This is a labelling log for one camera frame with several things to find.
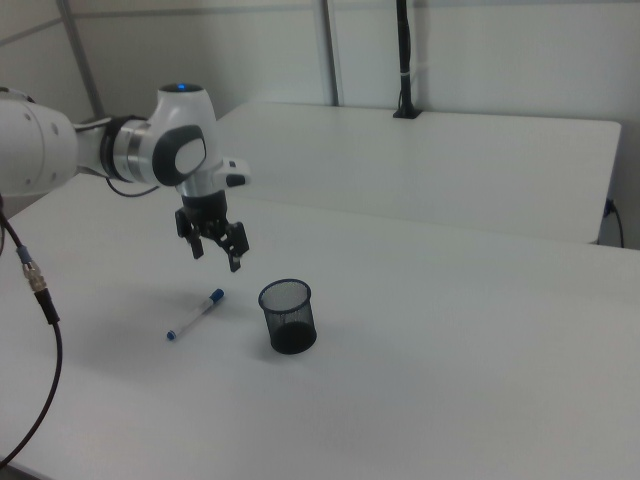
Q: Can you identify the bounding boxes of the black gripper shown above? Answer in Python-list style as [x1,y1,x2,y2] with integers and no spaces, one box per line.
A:
[173,191,251,274]

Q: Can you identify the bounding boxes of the white marker with blue cap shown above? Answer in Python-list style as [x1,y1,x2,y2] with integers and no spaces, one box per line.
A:
[166,288,226,342]

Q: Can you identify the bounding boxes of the black mesh pen cup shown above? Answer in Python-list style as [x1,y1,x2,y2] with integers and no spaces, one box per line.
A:
[257,278,319,356]

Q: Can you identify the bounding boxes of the white background table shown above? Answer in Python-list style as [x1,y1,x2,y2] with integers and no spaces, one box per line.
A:
[212,102,623,246]

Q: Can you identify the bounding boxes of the black pole with clamp base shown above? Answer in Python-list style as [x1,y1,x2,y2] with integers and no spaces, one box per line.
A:
[392,0,424,120]

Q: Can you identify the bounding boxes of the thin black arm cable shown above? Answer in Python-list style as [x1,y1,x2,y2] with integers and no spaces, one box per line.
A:
[104,177,162,198]

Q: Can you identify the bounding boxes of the black cable with metal connector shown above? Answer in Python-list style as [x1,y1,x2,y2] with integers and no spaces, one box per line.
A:
[0,193,65,467]

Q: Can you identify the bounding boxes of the grey vertical metal wall post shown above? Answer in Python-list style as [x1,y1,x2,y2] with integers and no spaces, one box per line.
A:
[318,0,347,107]

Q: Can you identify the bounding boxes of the grey slanted metal frame post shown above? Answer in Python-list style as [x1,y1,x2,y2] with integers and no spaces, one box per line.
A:
[54,0,107,120]

